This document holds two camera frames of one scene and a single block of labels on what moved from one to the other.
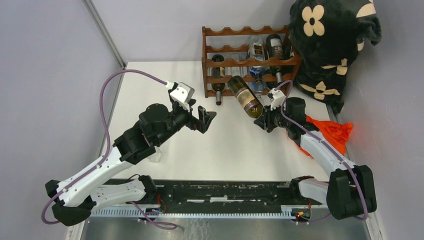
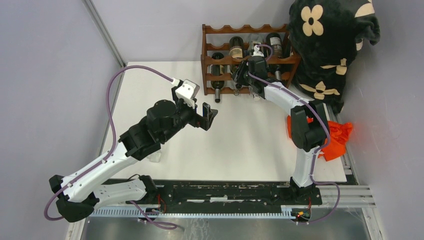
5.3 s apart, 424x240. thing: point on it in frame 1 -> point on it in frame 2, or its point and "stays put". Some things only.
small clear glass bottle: (236, 71) -> (238, 87)
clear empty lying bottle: (155, 157) stays put
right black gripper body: (273, 119) -> (242, 76)
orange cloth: (338, 134) stays put
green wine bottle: (248, 100) -> (236, 51)
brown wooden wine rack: (260, 56) stays put
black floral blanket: (328, 35) stays put
